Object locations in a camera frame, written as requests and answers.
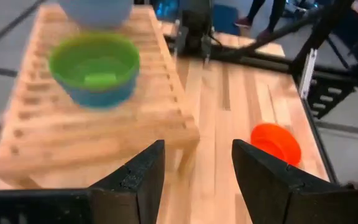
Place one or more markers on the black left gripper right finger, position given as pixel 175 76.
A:
pixel 275 199

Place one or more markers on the blue bin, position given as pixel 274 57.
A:
pixel 225 18

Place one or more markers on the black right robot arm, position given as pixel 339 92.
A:
pixel 196 6

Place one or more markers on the black aluminium table frame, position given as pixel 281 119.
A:
pixel 322 29

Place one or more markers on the light green plastic bowl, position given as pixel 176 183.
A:
pixel 93 67

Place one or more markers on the teal green plastic bowl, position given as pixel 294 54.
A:
pixel 101 98

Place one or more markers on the wooden slatted shelf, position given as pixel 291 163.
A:
pixel 89 133

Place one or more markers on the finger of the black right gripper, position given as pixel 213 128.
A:
pixel 207 49
pixel 181 42

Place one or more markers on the person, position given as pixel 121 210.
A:
pixel 275 12

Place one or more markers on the small orange plastic bowl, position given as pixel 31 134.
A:
pixel 275 143

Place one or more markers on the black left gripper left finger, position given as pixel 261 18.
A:
pixel 120 202

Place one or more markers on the large blue plastic bowl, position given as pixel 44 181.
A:
pixel 95 14

